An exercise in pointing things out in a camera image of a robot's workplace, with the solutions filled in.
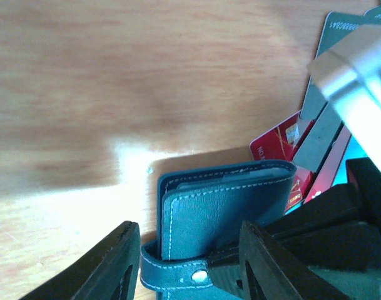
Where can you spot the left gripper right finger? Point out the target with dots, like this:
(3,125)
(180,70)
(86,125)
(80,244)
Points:
(269,271)

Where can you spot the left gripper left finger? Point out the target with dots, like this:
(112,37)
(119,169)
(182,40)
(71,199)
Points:
(109,270)

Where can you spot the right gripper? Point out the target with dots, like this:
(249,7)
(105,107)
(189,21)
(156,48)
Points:
(342,228)

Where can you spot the dark blue card holder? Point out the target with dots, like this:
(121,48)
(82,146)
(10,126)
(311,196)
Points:
(200,212)

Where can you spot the teal card pile left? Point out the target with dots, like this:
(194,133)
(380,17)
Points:
(337,26)

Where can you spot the red card pile centre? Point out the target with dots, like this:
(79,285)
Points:
(282,142)

